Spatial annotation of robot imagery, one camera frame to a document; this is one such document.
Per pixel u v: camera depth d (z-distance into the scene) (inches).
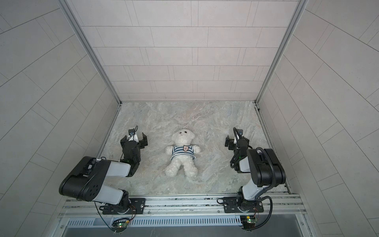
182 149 32.5
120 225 25.5
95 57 35.8
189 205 28.5
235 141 31.9
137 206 27.9
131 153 26.4
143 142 31.8
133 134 29.5
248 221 26.7
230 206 27.9
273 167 17.0
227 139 33.0
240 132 31.0
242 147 27.4
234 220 26.8
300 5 27.9
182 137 34.1
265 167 18.2
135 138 30.1
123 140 30.6
